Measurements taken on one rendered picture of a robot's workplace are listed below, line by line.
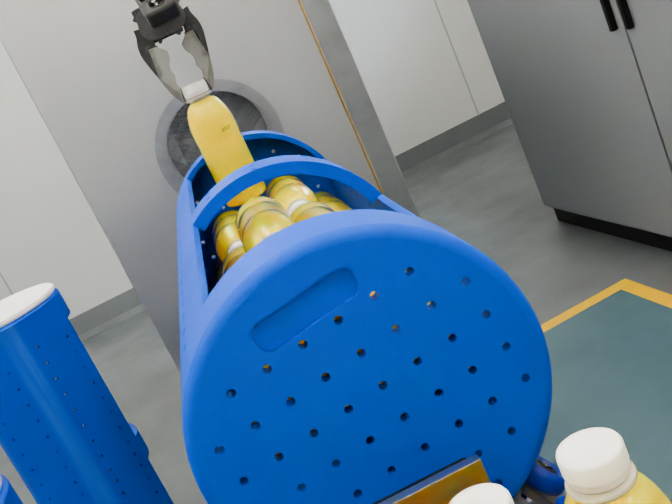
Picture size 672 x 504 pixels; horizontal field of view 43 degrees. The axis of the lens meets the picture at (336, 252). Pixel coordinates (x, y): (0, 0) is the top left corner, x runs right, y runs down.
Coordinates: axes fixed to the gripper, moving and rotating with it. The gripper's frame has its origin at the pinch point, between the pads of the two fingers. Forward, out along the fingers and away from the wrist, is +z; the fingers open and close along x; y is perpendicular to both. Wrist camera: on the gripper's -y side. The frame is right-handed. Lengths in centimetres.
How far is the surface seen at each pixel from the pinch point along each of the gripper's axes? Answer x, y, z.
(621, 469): -11, -95, 24
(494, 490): -4, -92, 23
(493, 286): -12, -76, 19
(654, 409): -76, 66, 135
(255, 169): -1.7, -35.7, 9.5
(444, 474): -3, -82, 27
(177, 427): 68, 213, 135
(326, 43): -33, 65, 7
